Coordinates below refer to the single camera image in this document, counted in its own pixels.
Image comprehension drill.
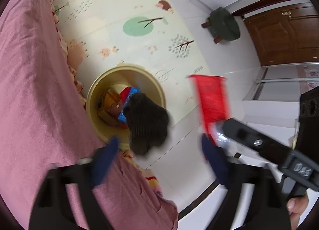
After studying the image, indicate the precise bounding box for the cartoon tree play mat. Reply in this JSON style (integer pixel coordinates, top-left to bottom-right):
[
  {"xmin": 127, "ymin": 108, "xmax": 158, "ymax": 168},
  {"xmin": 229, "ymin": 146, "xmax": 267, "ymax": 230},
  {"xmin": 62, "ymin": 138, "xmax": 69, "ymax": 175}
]
[{"xmin": 53, "ymin": 0, "xmax": 209, "ymax": 122}]

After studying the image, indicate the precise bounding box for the right hand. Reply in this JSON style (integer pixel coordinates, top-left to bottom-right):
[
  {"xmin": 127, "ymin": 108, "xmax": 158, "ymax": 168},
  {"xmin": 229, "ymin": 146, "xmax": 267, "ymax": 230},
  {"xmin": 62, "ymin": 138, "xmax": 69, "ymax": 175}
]
[{"xmin": 287, "ymin": 194, "xmax": 309, "ymax": 230}]

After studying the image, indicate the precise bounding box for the dark green round stool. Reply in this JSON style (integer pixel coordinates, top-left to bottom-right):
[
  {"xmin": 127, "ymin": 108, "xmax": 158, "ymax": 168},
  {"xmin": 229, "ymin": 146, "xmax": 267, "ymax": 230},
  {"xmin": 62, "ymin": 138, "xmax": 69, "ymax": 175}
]
[{"xmin": 201, "ymin": 7, "xmax": 241, "ymax": 44}]

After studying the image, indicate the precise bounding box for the brown wooden door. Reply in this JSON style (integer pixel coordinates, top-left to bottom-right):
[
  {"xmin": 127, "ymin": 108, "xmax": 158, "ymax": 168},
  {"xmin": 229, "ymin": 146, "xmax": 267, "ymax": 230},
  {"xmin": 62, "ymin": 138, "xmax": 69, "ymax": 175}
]
[{"xmin": 244, "ymin": 3, "xmax": 318, "ymax": 66}]

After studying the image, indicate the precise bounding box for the pink bed sheet mattress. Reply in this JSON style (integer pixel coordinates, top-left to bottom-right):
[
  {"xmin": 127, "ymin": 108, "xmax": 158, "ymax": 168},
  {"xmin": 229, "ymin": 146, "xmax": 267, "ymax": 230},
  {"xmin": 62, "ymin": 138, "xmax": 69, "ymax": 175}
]
[{"xmin": 1, "ymin": 0, "xmax": 178, "ymax": 229}]

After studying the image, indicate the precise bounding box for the blue card box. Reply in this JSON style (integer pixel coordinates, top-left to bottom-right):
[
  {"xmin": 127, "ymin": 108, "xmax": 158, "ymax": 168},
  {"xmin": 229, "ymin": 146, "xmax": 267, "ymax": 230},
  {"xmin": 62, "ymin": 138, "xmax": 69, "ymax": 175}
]
[{"xmin": 117, "ymin": 86, "xmax": 142, "ymax": 123}]

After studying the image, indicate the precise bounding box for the orange cloth bag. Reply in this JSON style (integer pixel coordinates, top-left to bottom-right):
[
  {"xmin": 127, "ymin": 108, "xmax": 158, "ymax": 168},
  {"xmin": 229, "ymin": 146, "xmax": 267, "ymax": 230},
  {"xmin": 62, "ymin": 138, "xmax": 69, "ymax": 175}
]
[{"xmin": 97, "ymin": 88, "xmax": 124, "ymax": 127}]

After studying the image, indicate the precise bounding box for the red pouch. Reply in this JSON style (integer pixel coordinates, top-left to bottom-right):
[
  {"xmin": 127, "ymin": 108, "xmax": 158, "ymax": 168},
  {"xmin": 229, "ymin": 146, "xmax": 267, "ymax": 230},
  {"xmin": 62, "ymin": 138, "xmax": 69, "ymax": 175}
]
[{"xmin": 188, "ymin": 74, "xmax": 230, "ymax": 145}]

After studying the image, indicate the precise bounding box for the gold round trash bin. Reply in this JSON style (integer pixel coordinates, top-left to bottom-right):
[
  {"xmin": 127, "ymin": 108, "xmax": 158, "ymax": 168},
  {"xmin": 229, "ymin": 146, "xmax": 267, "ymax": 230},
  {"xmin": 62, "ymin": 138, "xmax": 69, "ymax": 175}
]
[{"xmin": 86, "ymin": 64, "xmax": 166, "ymax": 150}]

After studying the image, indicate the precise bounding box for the brown knit sock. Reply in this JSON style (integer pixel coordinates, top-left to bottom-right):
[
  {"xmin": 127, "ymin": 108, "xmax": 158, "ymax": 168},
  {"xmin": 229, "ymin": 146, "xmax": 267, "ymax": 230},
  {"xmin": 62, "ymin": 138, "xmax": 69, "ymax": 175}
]
[{"xmin": 123, "ymin": 92, "xmax": 170, "ymax": 156}]

